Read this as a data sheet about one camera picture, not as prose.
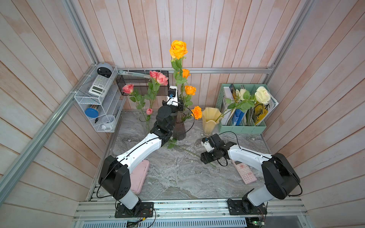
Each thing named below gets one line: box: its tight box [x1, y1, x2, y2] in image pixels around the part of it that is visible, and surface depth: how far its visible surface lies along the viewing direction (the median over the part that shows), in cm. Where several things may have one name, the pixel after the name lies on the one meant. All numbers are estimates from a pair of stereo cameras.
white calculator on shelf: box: [88, 74, 113, 97], surface depth 79 cm
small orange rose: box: [169, 39, 189, 98], surface depth 55 cm
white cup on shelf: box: [101, 114, 116, 130], surface depth 93 cm
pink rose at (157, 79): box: [146, 70, 169, 109], surface depth 81 cm
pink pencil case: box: [129, 159, 150, 196], surface depth 84 cm
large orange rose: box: [184, 85, 197, 96], surface depth 83 cm
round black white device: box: [96, 62, 113, 78], surface depth 83 cm
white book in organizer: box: [220, 86, 236, 126], surface depth 97 cm
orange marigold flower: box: [191, 105, 203, 120], surface depth 76 cm
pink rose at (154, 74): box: [149, 70, 160, 84], surface depth 79 cm
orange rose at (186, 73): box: [182, 68, 192, 79], surface depth 84 cm
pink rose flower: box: [122, 83, 150, 135], surface depth 88 cm
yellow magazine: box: [251, 90, 279, 126], surface depth 100 cm
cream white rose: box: [254, 85, 271, 105], surface depth 69 cm
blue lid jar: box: [84, 104, 100, 118], surface depth 79 cm
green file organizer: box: [216, 83, 270, 134], surface depth 98 cm
